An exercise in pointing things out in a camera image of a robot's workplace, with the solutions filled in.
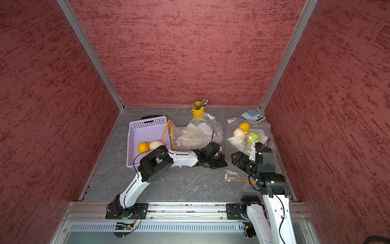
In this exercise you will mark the lilac perforated plastic basket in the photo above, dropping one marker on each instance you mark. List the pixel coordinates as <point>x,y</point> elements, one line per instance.
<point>146,130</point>

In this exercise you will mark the green pear in right bag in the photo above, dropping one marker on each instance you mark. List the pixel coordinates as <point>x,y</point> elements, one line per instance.
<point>253,137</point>

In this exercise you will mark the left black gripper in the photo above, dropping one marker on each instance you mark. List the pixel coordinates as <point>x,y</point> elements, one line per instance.
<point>222,161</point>

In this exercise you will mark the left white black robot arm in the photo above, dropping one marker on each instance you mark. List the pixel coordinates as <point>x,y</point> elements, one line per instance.
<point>155,165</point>

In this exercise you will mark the cream round fruit right bag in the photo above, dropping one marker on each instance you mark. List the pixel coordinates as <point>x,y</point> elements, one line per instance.
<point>240,134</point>

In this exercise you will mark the clear zip-top bag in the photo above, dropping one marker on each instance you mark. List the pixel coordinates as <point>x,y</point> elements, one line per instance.
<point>197,134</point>
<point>233,145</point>

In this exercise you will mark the yellow pen cup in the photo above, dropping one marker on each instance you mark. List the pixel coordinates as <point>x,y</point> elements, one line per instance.
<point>197,114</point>

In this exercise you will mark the yellow fruit in right bag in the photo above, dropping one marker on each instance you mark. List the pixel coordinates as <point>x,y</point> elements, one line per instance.
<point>245,127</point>

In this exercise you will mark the yellow pear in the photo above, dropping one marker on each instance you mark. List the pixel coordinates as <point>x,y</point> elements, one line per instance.
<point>143,147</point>

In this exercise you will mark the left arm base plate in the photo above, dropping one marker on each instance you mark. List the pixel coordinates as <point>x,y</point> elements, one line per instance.
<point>134,211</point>

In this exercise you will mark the beige round fruit bag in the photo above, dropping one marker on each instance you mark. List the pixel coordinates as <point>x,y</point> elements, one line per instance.
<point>155,144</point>

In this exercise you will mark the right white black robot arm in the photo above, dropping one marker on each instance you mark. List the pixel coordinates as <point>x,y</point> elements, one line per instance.
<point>269,219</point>

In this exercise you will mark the grey calculator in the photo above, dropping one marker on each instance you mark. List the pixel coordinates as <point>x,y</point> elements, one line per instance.
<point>253,115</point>

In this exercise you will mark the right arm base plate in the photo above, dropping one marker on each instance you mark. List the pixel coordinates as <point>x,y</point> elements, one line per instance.
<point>238,211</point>

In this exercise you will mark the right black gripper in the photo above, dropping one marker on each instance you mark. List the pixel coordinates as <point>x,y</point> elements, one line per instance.
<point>244,157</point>

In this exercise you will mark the aluminium front rail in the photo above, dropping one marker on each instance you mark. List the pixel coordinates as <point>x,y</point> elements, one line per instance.
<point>95,211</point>

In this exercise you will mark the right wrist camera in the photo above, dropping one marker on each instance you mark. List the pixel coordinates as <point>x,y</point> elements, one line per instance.
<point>261,154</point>

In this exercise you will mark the pens in cup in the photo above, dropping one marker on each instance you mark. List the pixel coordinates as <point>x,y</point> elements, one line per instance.
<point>200,104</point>

